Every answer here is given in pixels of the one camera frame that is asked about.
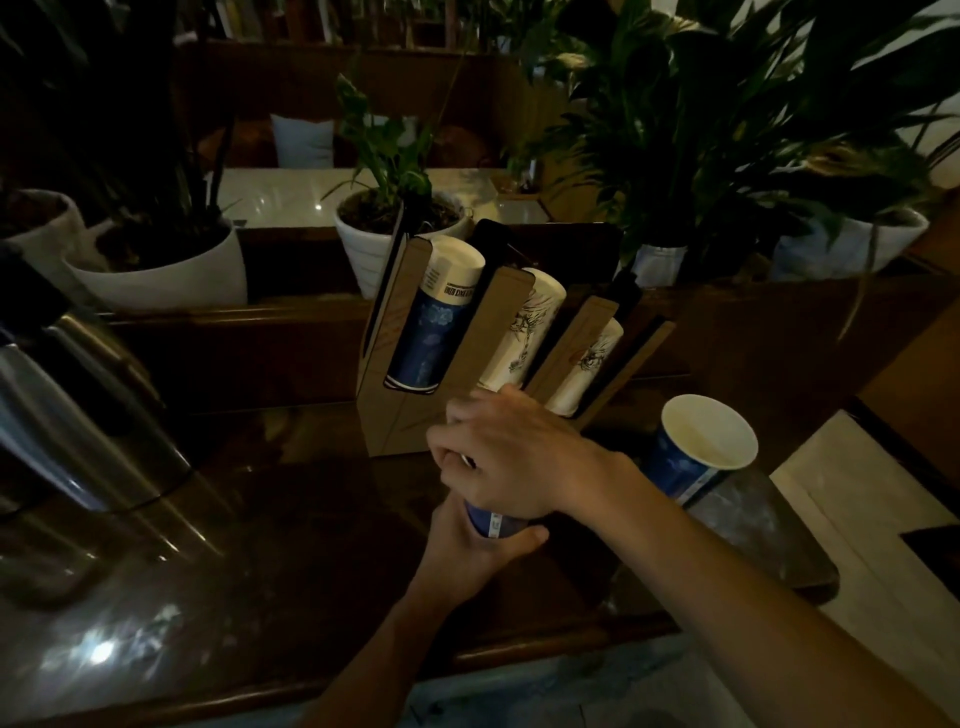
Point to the large leafy plant in pot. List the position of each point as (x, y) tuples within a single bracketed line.
[(840, 150)]

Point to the tall stack of white cups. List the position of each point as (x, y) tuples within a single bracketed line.
[(521, 330)]

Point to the black flat board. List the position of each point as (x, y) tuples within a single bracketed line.
[(570, 251)]

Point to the person's left thumb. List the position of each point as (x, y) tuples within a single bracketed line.
[(521, 541)]

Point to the blue paper cup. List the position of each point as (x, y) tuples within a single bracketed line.
[(697, 457), (491, 525)]

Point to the stack of blue paper cups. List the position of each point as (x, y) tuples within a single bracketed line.
[(431, 322)]

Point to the short stack of white cups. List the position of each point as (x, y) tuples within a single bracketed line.
[(589, 375)]

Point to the tall plant in slim pot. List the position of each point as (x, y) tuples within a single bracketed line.
[(637, 150)]

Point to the white marble table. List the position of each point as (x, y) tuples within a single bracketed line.
[(300, 196)]

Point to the dark wooden bench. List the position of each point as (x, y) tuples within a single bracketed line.
[(300, 82)]

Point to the person's right forearm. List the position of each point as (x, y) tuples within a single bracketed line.
[(750, 600)]

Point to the person's left forearm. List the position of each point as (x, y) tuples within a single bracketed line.
[(382, 660)]

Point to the white cushion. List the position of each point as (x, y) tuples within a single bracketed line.
[(301, 142)]

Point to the person's right fingers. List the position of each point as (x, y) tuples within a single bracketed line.
[(459, 439)]

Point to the wide white plant pot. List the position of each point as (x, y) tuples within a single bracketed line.
[(172, 274)]

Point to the stainless steel kettle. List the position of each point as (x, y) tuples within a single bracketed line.
[(67, 420)]

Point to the wooden cup holder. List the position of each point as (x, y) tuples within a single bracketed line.
[(397, 420)]

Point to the person's left hand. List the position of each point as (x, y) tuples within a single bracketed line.
[(457, 559)]

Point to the person's right hand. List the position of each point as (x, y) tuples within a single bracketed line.
[(532, 457)]

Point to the small plant in ribbed pot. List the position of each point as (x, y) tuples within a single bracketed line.
[(371, 240)]

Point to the pale rough plant pot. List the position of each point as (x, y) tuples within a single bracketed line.
[(45, 225)]

